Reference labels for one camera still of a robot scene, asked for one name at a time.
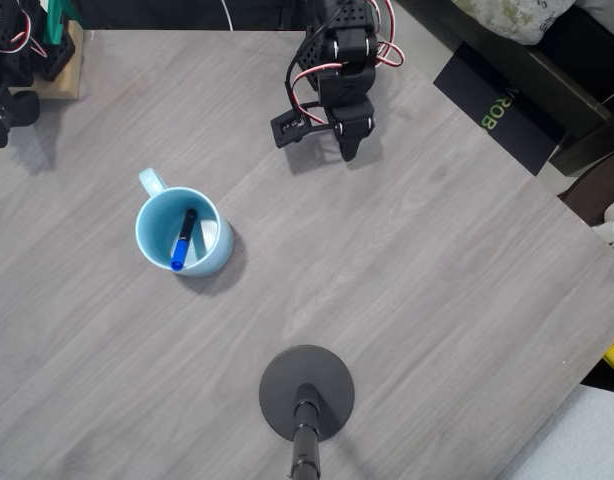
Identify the black box with green letters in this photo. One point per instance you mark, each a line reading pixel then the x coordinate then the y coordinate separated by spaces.
pixel 507 110

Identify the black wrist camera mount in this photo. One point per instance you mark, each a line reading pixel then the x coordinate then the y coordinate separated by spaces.
pixel 287 132

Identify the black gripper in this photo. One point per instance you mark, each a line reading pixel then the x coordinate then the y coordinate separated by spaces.
pixel 354 126

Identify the light blue ceramic mug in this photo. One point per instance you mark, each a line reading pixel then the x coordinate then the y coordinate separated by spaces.
pixel 157 235

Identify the wooden base board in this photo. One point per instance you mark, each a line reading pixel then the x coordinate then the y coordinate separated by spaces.
pixel 69 87

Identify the pale grey fabric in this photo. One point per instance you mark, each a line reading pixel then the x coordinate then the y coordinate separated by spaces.
pixel 577 440

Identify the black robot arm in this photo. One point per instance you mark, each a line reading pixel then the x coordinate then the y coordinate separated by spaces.
pixel 347 35

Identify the dark brown round furniture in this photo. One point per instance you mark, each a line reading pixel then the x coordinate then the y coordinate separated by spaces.
pixel 592 195

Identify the patterned white pillow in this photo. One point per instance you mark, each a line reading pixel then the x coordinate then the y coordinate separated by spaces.
pixel 517 20

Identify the black round camera stand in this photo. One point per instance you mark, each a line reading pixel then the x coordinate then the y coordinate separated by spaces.
pixel 307 390

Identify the blue capped black marker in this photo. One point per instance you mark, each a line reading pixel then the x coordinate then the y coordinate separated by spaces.
pixel 179 250

